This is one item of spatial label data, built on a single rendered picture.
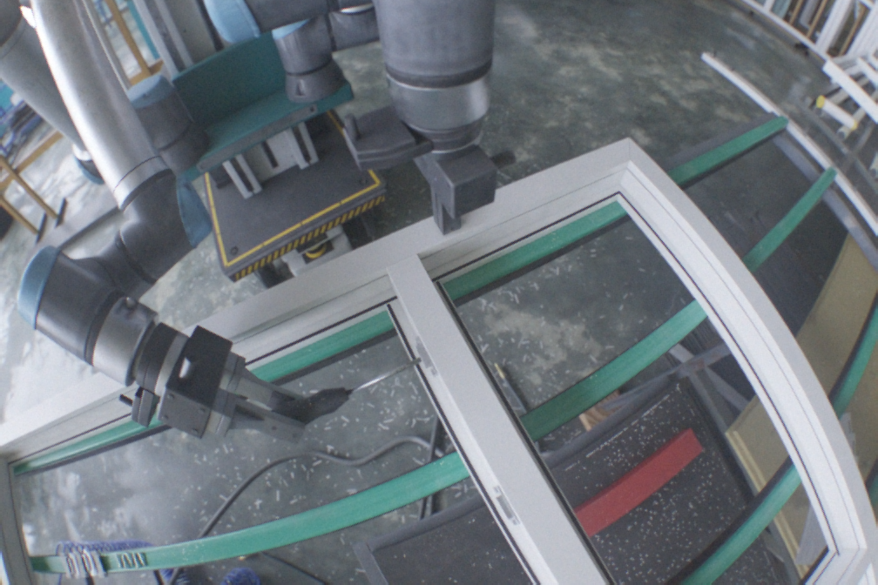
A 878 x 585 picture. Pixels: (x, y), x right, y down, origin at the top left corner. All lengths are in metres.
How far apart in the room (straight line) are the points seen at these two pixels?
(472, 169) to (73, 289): 0.41
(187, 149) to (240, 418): 0.90
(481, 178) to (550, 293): 1.20
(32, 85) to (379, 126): 0.75
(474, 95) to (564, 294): 1.28
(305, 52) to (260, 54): 0.19
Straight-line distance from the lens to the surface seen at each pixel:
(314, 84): 1.15
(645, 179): 0.63
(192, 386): 0.39
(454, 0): 0.26
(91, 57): 0.60
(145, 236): 0.50
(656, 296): 1.68
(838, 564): 0.83
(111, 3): 2.61
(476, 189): 0.35
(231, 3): 0.37
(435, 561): 0.77
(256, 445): 1.53
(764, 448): 0.97
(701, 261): 0.61
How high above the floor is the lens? 1.33
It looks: 59 degrees down
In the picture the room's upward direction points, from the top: 5 degrees counter-clockwise
